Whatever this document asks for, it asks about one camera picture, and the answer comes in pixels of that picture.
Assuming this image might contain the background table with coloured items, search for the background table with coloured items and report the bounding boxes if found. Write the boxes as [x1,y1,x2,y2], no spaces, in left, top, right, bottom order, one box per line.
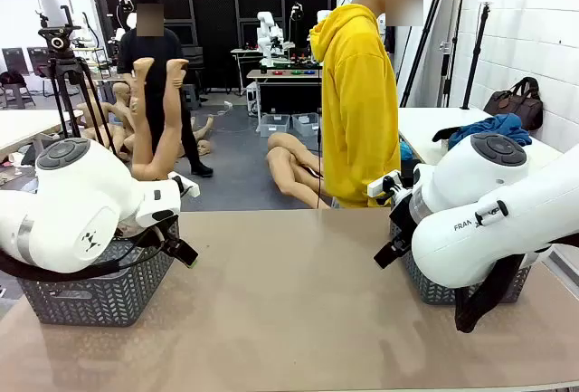
[246,68,323,129]

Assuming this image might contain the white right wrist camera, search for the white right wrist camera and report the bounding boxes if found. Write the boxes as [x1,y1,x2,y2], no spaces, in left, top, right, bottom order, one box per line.
[366,168,403,199]

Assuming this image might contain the tan mannequin lower body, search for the tan mannequin lower body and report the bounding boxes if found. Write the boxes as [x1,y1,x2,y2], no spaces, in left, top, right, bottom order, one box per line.
[266,132,332,210]

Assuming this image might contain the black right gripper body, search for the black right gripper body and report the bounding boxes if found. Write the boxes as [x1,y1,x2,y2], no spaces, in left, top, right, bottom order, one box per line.
[388,191,420,251]

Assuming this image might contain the black leaning stand pole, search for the black leaning stand pole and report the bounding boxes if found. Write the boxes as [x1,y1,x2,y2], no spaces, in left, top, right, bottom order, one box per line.
[441,0,470,109]

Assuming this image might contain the person in black clothes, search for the person in black clothes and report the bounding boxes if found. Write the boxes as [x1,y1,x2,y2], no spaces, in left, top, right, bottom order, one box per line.
[116,0,214,179]

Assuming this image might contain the black upright light stand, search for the black upright light stand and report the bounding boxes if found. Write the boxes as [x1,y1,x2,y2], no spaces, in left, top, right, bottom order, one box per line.
[460,1,494,110]

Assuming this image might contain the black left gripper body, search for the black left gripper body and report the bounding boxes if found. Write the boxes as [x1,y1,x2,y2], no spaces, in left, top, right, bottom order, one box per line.
[155,215,182,253]

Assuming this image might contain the blue garment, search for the blue garment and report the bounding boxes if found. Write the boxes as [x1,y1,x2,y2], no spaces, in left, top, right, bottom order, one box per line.
[447,113,534,151]

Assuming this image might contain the clear plastic storage bin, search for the clear plastic storage bin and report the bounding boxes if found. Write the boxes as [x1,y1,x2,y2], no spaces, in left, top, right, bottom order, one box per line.
[291,111,320,139]
[260,113,291,139]

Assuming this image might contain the dark chair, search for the dark chair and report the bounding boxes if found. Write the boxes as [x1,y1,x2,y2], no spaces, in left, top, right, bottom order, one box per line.
[0,46,37,110]

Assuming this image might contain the grey plastic woven basket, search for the grey plastic woven basket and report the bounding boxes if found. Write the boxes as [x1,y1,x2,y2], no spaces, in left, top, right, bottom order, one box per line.
[15,222,182,328]
[388,219,534,306]

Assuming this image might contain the tan mannequin legs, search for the tan mannequin legs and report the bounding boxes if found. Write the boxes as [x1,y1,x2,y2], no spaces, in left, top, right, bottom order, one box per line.
[129,57,191,182]

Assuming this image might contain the tan lying mannequin torso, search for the tan lying mannequin torso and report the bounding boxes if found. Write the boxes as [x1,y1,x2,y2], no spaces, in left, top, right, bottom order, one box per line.
[180,115,214,158]

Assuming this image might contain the brown leather bag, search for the brown leather bag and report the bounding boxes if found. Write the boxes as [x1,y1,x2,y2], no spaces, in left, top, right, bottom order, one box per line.
[482,76,545,133]

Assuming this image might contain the person in yellow hoodie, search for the person in yellow hoodie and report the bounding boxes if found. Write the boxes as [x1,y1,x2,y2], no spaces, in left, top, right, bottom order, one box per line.
[308,0,442,210]

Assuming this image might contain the white and black background robot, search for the white and black background robot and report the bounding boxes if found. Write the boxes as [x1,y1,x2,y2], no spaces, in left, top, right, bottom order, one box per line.
[115,0,138,44]

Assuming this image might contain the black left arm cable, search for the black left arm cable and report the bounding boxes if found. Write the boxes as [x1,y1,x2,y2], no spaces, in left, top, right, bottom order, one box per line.
[0,224,178,283]

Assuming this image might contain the black tripod with camera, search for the black tripod with camera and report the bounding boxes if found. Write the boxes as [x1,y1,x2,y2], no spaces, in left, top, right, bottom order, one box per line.
[38,5,123,158]

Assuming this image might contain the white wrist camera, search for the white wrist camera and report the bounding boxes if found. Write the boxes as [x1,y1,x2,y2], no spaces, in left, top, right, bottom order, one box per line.
[366,168,403,199]
[167,173,201,199]

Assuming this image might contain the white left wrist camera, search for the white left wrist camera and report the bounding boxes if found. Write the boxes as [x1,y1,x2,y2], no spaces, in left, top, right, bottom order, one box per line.
[167,173,201,199]

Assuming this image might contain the black leaning tripod poles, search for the black leaning tripod poles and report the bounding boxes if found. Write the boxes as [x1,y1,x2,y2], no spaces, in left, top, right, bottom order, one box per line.
[399,0,459,109]

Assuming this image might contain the white table with brown bag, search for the white table with brown bag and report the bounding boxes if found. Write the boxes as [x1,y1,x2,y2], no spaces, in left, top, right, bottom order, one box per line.
[397,106,565,169]

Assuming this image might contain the tan bald mannequin torso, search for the tan bald mannequin torso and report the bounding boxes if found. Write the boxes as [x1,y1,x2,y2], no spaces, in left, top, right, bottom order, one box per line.
[76,81,137,160]

